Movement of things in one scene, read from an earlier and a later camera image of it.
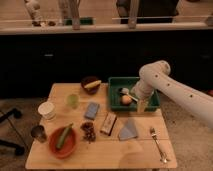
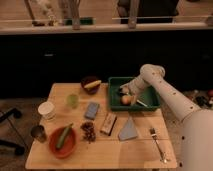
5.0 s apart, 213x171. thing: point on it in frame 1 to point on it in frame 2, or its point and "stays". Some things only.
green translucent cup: (73, 100) stays
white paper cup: (47, 110) stays
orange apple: (126, 100) stays
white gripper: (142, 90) to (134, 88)
